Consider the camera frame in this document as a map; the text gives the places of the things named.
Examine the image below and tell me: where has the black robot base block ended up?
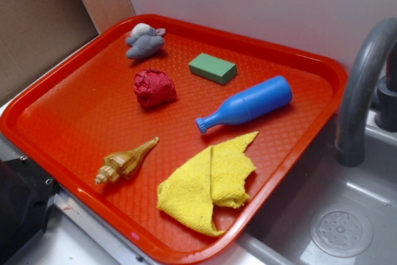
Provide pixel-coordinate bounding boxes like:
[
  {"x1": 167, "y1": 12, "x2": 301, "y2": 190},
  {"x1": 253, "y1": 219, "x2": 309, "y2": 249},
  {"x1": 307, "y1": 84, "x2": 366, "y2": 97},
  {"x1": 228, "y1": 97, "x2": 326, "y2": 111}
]
[{"x1": 1, "y1": 157, "x2": 58, "y2": 264}]

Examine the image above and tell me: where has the green rectangular block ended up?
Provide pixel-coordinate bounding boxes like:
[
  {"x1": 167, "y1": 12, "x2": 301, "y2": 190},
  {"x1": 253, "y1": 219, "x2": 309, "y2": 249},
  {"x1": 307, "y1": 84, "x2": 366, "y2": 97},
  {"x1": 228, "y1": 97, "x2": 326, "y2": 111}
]
[{"x1": 189, "y1": 53, "x2": 238, "y2": 85}]

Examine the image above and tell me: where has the red crumpled paper ball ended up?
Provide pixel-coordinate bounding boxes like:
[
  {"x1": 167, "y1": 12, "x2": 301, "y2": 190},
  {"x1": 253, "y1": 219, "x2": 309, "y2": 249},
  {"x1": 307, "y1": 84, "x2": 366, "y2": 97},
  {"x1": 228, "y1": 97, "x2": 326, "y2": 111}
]
[{"x1": 134, "y1": 69, "x2": 177, "y2": 109}]

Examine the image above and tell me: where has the yellow folded cloth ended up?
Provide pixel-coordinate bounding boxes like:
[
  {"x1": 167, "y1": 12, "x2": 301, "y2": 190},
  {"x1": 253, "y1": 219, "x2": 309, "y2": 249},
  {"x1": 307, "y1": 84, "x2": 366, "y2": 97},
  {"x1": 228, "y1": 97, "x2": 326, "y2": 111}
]
[{"x1": 157, "y1": 132, "x2": 259, "y2": 237}]

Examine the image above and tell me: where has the blue plastic bottle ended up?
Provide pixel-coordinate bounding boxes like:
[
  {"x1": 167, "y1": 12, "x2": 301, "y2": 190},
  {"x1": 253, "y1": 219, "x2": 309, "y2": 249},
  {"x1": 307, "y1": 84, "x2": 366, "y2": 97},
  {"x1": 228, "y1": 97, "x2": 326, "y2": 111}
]
[{"x1": 195, "y1": 76, "x2": 293, "y2": 133}]

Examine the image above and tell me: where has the brown spiral seashell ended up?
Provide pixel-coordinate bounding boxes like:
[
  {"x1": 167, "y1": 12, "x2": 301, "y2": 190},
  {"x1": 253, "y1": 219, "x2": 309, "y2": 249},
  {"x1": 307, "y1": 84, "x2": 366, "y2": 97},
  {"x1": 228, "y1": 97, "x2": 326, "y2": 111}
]
[{"x1": 94, "y1": 137, "x2": 159, "y2": 185}]

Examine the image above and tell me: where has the grey plush toy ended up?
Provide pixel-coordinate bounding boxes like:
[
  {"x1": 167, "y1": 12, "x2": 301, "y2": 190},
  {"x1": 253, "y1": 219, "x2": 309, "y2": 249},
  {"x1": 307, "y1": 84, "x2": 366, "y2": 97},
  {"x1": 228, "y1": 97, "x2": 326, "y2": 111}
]
[{"x1": 125, "y1": 23, "x2": 167, "y2": 60}]

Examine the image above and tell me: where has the red plastic tray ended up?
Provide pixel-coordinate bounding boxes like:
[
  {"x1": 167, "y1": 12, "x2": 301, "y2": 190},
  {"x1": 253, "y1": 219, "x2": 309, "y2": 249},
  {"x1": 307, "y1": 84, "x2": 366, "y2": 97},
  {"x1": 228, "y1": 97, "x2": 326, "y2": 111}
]
[{"x1": 1, "y1": 15, "x2": 347, "y2": 264}]

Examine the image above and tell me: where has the grey curved faucet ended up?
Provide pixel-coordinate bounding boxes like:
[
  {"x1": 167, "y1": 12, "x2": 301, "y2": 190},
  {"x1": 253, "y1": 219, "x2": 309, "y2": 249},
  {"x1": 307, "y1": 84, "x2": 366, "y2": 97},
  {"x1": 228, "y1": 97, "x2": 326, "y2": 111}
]
[{"x1": 336, "y1": 17, "x2": 396, "y2": 167}]

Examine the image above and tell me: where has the grey toy sink basin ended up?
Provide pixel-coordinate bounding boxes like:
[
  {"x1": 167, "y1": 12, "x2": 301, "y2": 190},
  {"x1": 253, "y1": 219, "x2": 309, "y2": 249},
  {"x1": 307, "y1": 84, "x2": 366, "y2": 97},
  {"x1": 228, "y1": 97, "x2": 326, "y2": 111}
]
[{"x1": 238, "y1": 120, "x2": 396, "y2": 264}]

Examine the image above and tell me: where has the round sink drain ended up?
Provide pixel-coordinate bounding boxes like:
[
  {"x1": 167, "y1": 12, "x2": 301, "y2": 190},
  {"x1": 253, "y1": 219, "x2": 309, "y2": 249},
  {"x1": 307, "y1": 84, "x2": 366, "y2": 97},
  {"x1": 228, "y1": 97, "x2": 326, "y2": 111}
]
[{"x1": 310, "y1": 204, "x2": 373, "y2": 258}]

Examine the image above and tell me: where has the brown cardboard panel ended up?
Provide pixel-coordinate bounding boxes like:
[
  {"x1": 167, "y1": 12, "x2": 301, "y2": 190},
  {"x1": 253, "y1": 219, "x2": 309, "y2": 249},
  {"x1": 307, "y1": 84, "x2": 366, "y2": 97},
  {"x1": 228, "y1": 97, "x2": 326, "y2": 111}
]
[{"x1": 1, "y1": 0, "x2": 135, "y2": 104}]

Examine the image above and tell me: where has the dark faucet handle post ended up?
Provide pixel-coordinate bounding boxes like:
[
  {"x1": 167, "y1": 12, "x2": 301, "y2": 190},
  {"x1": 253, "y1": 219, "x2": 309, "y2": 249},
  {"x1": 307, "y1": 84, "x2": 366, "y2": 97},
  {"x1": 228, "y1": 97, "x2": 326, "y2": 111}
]
[{"x1": 375, "y1": 47, "x2": 396, "y2": 132}]

